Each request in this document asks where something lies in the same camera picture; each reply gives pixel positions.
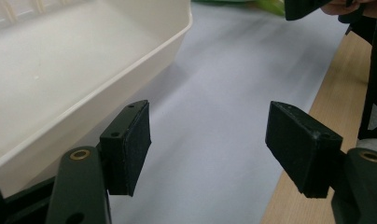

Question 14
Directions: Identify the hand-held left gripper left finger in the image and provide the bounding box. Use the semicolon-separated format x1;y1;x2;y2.
99;99;152;198

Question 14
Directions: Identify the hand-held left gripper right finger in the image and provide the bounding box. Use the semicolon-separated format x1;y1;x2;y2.
264;100;344;200

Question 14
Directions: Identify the green leafy vegetable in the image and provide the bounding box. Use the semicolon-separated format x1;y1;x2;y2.
191;0;286;17

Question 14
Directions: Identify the light grey table mat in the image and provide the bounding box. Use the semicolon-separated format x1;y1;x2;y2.
27;2;350;224

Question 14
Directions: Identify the white plastic basket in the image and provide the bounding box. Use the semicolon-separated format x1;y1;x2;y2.
0;0;194;198

